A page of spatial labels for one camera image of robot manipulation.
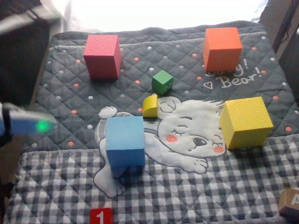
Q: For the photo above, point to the light blue box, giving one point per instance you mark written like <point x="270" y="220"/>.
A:
<point x="125" y="140"/>

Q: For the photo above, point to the large orange block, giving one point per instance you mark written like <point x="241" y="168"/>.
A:
<point x="222" y="49"/>

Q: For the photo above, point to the small green cube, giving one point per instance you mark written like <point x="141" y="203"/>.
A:
<point x="161" y="80"/>

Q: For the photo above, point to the small red cube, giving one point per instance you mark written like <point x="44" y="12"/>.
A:
<point x="100" y="215"/>

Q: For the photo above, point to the large red block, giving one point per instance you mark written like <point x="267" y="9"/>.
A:
<point x="100" y="58"/>

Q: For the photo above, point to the small yellow half-round block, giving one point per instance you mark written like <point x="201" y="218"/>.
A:
<point x="149" y="106"/>

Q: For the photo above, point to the grey quilt with printed bear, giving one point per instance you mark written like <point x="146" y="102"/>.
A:
<point x="70" y="93"/>

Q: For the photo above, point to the yellow foam cube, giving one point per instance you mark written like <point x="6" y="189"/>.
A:
<point x="245" y="123"/>

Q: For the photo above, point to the small wooden letter block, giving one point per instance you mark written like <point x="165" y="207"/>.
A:
<point x="289" y="201"/>

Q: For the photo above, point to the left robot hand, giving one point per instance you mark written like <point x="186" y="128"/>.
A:
<point x="25" y="123"/>

